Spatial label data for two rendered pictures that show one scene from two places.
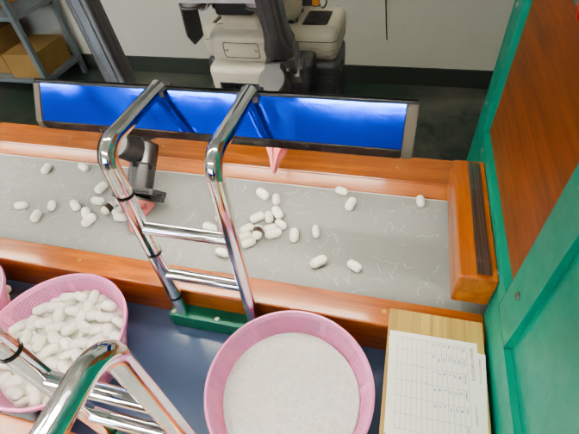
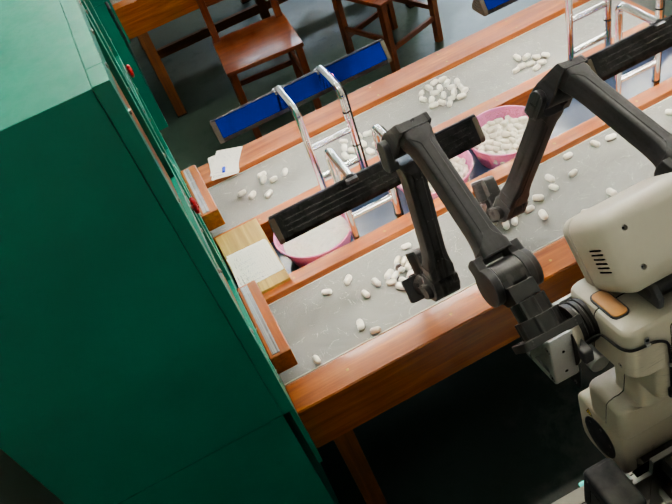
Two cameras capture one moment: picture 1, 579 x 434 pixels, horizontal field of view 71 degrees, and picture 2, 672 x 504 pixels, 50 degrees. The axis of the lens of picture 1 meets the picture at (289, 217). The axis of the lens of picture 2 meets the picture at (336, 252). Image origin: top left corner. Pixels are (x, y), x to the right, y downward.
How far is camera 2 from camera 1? 2.14 m
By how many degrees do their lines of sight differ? 87
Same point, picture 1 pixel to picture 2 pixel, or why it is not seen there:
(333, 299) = (321, 265)
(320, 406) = (300, 240)
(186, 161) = not seen: hidden behind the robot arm
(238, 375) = (342, 224)
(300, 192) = (405, 312)
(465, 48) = not seen: outside the picture
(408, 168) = (338, 374)
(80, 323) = not seen: hidden behind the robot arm
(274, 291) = (353, 248)
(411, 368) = (266, 262)
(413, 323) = (275, 278)
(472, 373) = (242, 277)
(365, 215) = (346, 328)
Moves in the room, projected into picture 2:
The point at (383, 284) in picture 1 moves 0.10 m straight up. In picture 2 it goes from (306, 297) to (296, 275)
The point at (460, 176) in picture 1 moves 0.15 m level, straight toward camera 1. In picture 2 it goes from (279, 336) to (271, 296)
